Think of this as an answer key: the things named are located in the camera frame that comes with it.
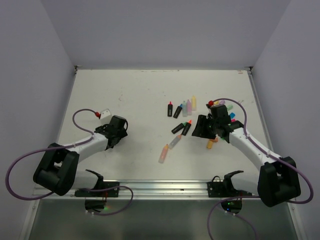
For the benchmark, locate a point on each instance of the green capped black highlighter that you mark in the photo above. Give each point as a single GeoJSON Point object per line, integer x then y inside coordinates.
{"type": "Point", "coordinates": [178, 127]}

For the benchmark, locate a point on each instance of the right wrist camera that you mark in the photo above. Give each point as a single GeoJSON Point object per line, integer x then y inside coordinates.
{"type": "Point", "coordinates": [209, 103]}

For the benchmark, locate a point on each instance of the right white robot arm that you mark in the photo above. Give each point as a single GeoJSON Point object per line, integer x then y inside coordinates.
{"type": "Point", "coordinates": [277, 181]}

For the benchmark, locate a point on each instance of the peach pastel highlighter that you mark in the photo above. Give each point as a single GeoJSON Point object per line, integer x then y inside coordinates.
{"type": "Point", "coordinates": [163, 154]}

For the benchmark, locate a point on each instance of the mint green pen cap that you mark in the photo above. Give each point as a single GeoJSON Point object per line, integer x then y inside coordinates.
{"type": "Point", "coordinates": [229, 107]}

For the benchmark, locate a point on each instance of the orange capped black highlighter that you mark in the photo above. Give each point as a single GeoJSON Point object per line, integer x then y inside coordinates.
{"type": "Point", "coordinates": [187, 127]}

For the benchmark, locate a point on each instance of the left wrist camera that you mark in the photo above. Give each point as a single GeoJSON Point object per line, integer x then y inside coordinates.
{"type": "Point", "coordinates": [105, 115]}

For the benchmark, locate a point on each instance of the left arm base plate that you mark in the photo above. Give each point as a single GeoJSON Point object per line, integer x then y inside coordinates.
{"type": "Point", "coordinates": [90, 184]}

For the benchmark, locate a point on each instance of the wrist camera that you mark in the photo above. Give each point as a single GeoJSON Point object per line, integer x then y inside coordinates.
{"type": "Point", "coordinates": [105, 115]}
{"type": "Point", "coordinates": [209, 103]}

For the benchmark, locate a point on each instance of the lilac pastel highlighter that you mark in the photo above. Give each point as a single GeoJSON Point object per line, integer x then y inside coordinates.
{"type": "Point", "coordinates": [189, 107]}

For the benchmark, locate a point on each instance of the aluminium mounting rail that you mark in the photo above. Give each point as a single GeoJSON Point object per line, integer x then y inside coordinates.
{"type": "Point", "coordinates": [170, 189]}

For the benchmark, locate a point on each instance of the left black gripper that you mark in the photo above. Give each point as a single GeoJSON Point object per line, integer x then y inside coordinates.
{"type": "Point", "coordinates": [122, 133]}

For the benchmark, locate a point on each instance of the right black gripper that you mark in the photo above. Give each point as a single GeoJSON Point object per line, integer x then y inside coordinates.
{"type": "Point", "coordinates": [200, 129]}

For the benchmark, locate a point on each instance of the blue capped black highlighter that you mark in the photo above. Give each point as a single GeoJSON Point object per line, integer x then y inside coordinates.
{"type": "Point", "coordinates": [178, 111]}

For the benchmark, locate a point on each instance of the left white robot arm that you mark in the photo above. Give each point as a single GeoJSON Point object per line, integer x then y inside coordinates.
{"type": "Point", "coordinates": [57, 170]}

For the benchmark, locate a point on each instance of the peach yellow pen cap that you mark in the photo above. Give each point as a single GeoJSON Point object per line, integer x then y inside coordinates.
{"type": "Point", "coordinates": [211, 142]}

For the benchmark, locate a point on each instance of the pink capped black highlighter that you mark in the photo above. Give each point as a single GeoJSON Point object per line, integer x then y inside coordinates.
{"type": "Point", "coordinates": [170, 109]}

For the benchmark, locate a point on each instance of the mint green pastel highlighter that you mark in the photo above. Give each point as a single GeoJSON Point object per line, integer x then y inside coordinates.
{"type": "Point", "coordinates": [184, 109]}

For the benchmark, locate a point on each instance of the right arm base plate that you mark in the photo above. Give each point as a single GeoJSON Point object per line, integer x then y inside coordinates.
{"type": "Point", "coordinates": [217, 188]}

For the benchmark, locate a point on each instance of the yellow pastel highlighter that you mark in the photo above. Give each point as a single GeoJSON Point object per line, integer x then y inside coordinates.
{"type": "Point", "coordinates": [193, 103]}

